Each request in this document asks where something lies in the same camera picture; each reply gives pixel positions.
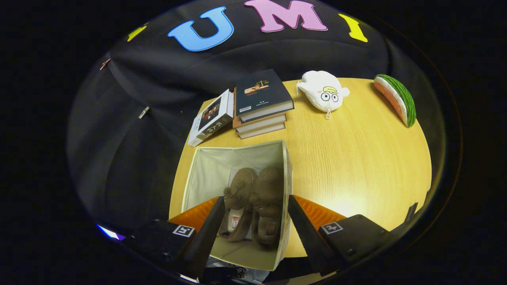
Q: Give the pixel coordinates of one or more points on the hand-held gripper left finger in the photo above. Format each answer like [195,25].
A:
[206,241]

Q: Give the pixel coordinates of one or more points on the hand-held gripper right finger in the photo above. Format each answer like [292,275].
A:
[311,241]

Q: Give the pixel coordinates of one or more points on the brown suede shoe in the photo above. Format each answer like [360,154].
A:
[271,186]
[239,182]

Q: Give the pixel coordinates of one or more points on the beige fabric storage box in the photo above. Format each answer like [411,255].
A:
[210,170]

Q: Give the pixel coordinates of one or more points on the lit computer screen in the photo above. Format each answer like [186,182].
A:
[111,232]

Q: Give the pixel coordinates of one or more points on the thin brown book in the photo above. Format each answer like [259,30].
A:
[263,131]

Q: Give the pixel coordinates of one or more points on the white picture-cover book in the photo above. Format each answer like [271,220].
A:
[212,116]

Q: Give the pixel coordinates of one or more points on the brown cover book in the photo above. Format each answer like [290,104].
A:
[263,122]

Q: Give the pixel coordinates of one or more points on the silver metal clip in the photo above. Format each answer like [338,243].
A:
[143,112]

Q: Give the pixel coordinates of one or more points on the white plush toy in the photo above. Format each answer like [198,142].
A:
[321,91]

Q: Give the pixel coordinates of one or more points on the dark blue hardcover book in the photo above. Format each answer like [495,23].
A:
[261,91]

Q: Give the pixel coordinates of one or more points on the watermelon slice plush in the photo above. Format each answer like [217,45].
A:
[398,97]

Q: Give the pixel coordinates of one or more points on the pink clothes peg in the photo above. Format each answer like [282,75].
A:
[105,63]

